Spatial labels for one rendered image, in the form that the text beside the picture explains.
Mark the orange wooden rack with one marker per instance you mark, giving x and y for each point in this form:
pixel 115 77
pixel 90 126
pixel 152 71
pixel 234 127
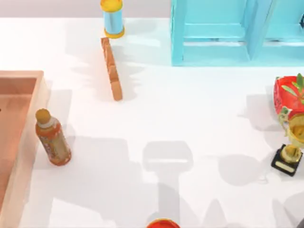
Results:
pixel 113 71

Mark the blue and yellow can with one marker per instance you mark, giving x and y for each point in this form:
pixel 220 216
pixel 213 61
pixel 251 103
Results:
pixel 113 20

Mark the light blue rack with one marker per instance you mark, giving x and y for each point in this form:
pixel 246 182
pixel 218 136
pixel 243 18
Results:
pixel 213 33

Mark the orange bottle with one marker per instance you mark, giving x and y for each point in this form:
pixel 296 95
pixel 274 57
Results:
pixel 54 143

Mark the red round object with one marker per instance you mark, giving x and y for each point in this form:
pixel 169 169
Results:
pixel 163 223

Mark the salmon-coloured shallow box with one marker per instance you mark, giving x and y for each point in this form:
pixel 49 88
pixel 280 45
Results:
pixel 17 99

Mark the red plant pot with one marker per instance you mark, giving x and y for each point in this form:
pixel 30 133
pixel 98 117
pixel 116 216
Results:
pixel 288 95

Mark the gold trophy with black base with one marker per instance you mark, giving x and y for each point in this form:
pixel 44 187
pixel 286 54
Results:
pixel 291 147

